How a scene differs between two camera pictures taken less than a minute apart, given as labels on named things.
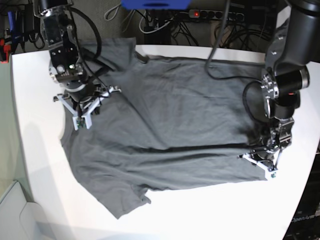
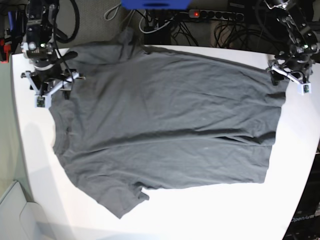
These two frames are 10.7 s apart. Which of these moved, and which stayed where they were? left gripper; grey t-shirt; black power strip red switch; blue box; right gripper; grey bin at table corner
Moved: right gripper; grey t-shirt; left gripper
Stayed: blue box; grey bin at table corner; black power strip red switch
